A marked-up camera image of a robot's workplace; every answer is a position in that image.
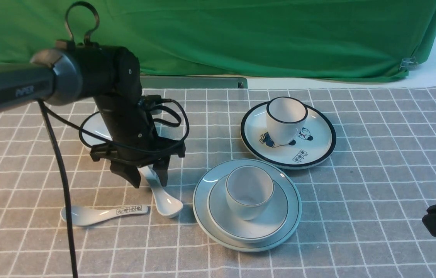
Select plain white ceramic spoon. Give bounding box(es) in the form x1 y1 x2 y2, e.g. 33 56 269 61
138 166 183 218

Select metal backdrop clip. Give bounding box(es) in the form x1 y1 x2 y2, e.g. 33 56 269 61
399 56 419 71

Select grey checked tablecloth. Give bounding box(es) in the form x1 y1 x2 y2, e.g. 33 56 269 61
0 87 436 278

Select white spoon with characters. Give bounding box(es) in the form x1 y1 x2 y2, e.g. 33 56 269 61
71 205 149 227

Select large grey-rimmed white plate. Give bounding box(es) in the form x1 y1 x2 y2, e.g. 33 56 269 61
193 159 302 252

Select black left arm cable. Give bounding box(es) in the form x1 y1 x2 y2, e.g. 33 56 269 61
38 2 189 278

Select black-rimmed white cup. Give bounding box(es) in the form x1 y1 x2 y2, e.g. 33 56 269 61
266 97 308 146

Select black-rimmed white bowl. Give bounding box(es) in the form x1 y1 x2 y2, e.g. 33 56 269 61
79 111 112 150

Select black-rimmed cartoon plate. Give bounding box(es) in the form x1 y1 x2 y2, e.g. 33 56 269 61
240 102 337 170

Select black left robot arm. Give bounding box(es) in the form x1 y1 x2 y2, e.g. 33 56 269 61
0 40 185 188

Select grey metal table bracket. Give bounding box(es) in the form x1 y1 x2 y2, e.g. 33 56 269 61
140 75 248 90

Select pale grey cup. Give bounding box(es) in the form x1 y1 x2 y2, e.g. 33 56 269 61
225 166 275 220

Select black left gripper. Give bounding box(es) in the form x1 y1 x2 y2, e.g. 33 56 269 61
90 93 186 189

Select shallow grey-rimmed white bowl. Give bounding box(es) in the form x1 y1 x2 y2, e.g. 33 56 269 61
207 174 291 242

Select green backdrop cloth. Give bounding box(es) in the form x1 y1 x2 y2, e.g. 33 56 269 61
0 0 436 83

